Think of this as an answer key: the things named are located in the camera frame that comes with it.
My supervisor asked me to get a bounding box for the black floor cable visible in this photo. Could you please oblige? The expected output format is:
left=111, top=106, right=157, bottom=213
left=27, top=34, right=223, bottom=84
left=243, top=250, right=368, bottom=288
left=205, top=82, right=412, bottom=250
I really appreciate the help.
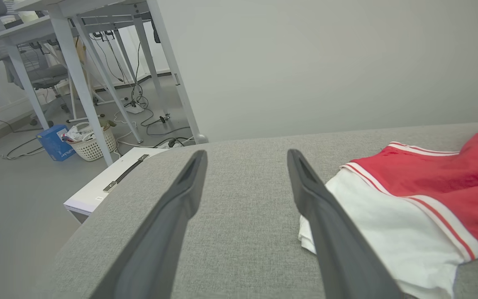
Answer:
left=0, top=120, right=46, bottom=160

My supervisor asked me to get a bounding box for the white floor cable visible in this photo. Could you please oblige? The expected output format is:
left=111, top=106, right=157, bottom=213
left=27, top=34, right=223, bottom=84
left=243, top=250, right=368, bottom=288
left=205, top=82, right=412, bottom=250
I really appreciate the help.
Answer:
left=110, top=110, right=169, bottom=149

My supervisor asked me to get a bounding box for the black strap box handle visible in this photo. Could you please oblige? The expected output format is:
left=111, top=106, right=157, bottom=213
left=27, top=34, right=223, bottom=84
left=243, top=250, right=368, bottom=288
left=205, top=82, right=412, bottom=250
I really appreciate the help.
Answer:
left=103, top=154, right=150, bottom=193

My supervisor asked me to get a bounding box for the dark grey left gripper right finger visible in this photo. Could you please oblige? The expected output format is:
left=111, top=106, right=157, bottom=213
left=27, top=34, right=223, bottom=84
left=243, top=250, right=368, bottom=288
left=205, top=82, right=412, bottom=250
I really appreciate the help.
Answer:
left=287, top=149, right=405, bottom=299

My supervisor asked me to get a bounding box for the white partition panel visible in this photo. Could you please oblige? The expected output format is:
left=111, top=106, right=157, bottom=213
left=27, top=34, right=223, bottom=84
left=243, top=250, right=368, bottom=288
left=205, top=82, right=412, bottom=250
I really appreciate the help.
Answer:
left=146, top=0, right=478, bottom=145

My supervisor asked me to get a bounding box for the black power cable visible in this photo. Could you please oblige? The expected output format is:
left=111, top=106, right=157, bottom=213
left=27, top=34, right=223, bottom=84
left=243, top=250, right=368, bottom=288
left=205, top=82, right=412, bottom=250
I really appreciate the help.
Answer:
left=139, top=96, right=193, bottom=148

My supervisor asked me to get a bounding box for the white metal desk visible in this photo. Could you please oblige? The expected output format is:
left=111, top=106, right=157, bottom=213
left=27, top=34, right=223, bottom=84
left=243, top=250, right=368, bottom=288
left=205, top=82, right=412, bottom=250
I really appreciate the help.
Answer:
left=13, top=0, right=171, bottom=167
left=0, top=16, right=78, bottom=130

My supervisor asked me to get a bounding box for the blue cardboard box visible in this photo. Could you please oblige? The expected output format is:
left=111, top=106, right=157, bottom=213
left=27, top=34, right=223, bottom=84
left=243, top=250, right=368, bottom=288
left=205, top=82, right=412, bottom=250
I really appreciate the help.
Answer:
left=36, top=124, right=76, bottom=162

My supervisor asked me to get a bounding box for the white power strip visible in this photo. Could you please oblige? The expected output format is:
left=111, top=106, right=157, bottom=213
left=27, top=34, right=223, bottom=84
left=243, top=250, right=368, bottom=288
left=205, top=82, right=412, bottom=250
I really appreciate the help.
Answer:
left=124, top=101, right=146, bottom=115
left=156, top=136, right=196, bottom=150

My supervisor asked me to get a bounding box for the grey office chair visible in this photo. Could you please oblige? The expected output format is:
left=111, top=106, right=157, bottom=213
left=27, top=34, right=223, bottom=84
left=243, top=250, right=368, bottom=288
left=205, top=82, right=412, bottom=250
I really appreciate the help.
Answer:
left=0, top=0, right=71, bottom=127

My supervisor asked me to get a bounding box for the white equipment box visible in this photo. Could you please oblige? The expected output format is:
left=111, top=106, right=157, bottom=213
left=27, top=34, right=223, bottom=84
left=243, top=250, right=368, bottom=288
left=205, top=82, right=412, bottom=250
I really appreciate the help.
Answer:
left=63, top=146, right=169, bottom=225

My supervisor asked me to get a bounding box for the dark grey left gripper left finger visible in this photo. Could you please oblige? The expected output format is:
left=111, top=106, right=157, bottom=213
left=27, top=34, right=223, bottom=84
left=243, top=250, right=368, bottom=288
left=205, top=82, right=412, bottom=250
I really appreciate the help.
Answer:
left=90, top=149, right=208, bottom=299

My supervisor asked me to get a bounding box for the crumpled white cloth pile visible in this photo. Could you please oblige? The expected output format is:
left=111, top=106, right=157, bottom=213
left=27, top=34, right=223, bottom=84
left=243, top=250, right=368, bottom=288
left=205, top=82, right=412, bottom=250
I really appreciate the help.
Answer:
left=62, top=123, right=117, bottom=144

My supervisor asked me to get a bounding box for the white plastic laundry basket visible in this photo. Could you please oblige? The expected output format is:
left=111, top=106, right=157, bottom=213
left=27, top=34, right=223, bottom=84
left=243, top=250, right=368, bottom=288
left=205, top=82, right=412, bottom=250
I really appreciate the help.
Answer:
left=67, top=121, right=118, bottom=162

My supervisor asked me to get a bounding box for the red and white shirt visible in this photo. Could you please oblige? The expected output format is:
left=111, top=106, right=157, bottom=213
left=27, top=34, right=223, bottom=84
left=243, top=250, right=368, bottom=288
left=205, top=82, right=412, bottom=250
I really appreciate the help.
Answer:
left=298, top=121, right=478, bottom=299

